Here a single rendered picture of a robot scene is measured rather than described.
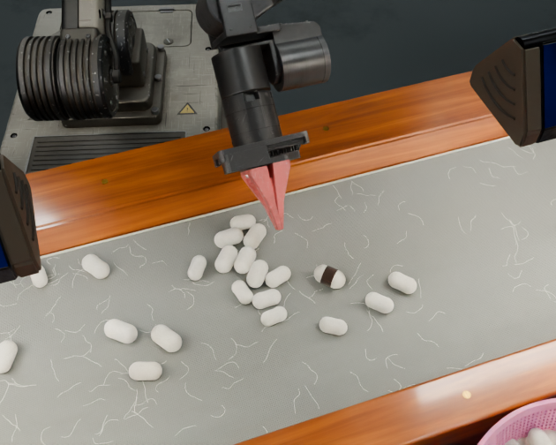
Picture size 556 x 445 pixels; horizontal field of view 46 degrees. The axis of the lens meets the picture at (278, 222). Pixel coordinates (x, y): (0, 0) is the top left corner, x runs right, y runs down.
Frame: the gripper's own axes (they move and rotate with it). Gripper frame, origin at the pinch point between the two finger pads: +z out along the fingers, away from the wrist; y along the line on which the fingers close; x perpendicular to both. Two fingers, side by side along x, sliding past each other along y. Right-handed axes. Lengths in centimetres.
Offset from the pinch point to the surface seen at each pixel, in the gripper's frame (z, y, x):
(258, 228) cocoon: 0.4, -1.4, 5.9
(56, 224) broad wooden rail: -5.9, -24.7, 10.8
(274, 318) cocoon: 10.2, -3.2, -1.3
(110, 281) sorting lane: 2.2, -19.9, 7.2
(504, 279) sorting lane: 13.2, 24.5, -1.9
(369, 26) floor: -50, 76, 144
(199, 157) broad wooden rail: -10.1, -5.5, 13.8
